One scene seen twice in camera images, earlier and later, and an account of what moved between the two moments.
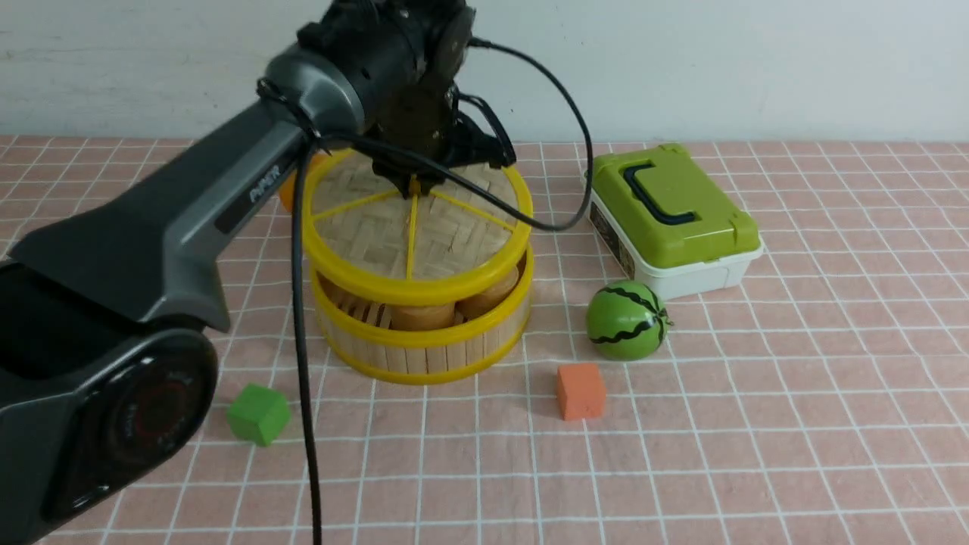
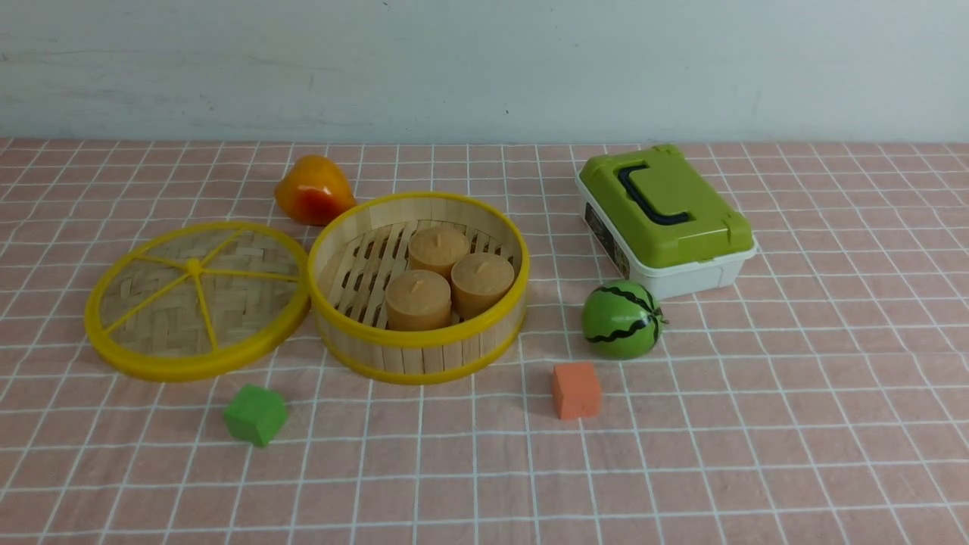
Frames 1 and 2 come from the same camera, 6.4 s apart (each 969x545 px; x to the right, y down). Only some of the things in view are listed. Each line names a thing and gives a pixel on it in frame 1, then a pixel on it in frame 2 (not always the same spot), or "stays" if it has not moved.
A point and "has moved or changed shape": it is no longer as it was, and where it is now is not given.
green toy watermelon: (626, 320) stays
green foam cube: (259, 415) stays
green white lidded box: (671, 223) stays
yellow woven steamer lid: (366, 236) has moved or changed shape
